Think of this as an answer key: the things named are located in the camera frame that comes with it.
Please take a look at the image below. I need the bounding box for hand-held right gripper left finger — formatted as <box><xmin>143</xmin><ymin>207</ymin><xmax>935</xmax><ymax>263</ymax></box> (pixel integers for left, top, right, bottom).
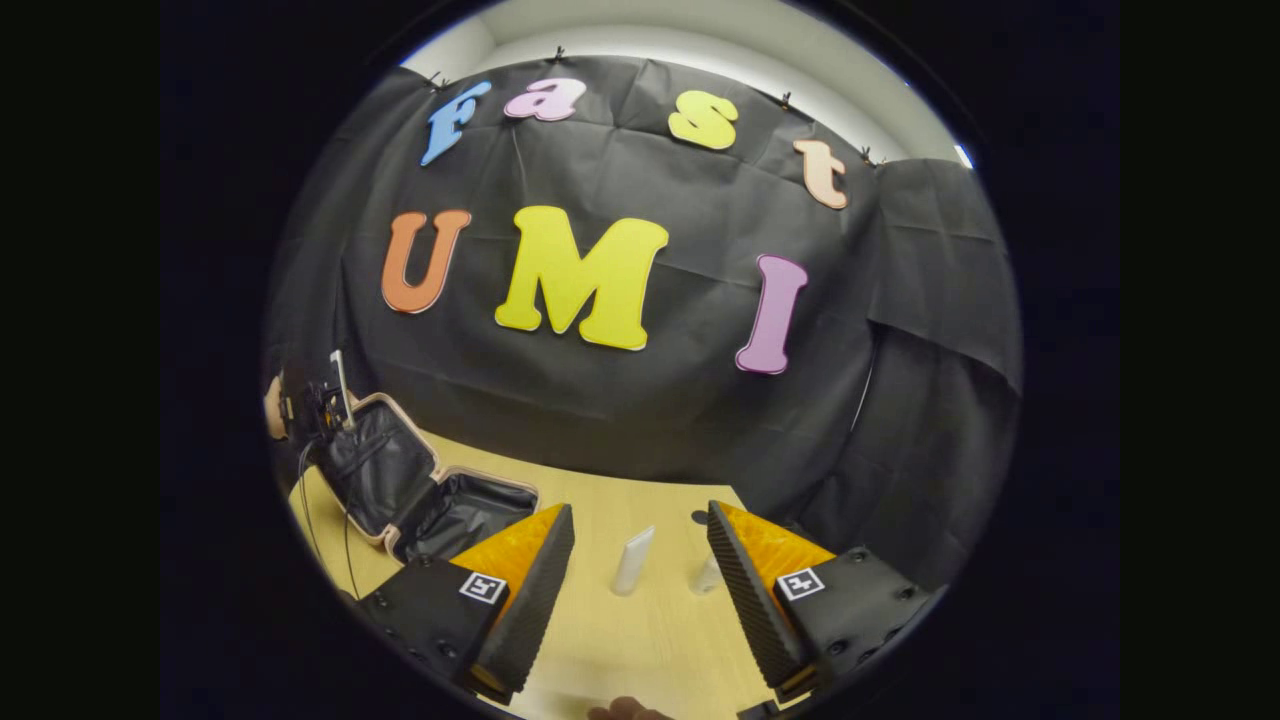
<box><xmin>358</xmin><ymin>502</ymin><xmax>577</xmax><ymax>707</ymax></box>

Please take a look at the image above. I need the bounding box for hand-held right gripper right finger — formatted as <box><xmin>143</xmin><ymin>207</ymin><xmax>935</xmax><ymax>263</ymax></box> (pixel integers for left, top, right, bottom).
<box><xmin>706</xmin><ymin>499</ymin><xmax>933</xmax><ymax>704</ymax></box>

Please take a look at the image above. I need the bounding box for pink suitcase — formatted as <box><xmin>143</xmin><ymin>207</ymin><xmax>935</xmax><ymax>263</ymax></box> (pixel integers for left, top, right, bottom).
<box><xmin>318</xmin><ymin>392</ymin><xmax>541</xmax><ymax>566</ymax></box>

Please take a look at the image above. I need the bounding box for white skin care tube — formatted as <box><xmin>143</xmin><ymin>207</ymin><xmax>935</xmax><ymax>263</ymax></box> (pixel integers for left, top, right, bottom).
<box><xmin>611</xmin><ymin>526</ymin><xmax>657</xmax><ymax>597</ymax></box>

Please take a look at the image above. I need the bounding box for black backdrop cloth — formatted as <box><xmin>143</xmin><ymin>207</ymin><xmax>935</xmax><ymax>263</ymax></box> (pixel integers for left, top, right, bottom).
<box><xmin>262</xmin><ymin>55</ymin><xmax>1024</xmax><ymax>591</ymax></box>

